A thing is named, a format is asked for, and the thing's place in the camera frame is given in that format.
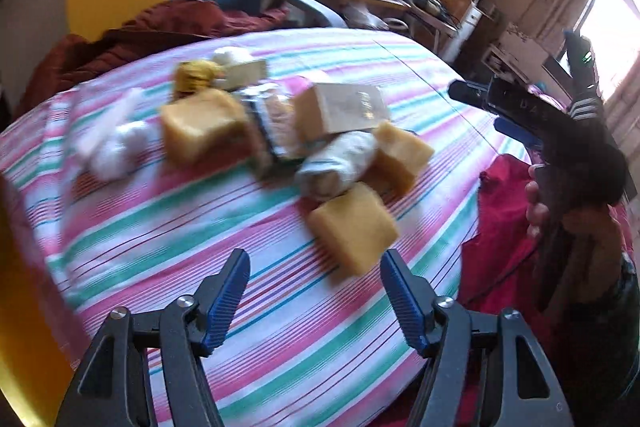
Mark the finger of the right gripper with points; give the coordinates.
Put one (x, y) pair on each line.
(479, 95)
(517, 133)

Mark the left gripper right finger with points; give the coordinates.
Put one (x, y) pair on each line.
(517, 384)

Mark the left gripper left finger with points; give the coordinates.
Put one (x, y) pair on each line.
(112, 384)

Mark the tan sponge cake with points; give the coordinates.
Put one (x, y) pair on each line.
(401, 156)
(355, 227)

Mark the brown cardboard box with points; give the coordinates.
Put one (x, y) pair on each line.
(326, 109)

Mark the tan sponge cake front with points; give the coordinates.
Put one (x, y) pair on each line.
(355, 227)

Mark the white plastic lump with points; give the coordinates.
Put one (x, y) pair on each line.
(118, 154)

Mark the biscuit packet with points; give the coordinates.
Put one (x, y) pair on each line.
(271, 127)

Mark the tan sponge cake block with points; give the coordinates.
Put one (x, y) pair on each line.
(192, 126)

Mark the green white medicine box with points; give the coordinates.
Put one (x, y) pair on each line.
(240, 75)

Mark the yellow ball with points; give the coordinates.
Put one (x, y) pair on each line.
(193, 76)

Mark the person's right hand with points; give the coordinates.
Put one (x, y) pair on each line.
(583, 250)

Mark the red cloth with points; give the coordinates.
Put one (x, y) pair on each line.
(498, 262)

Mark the striped bed sheet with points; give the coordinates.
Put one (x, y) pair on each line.
(307, 346)

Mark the dark red quilted blanket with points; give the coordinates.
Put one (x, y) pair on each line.
(161, 27)

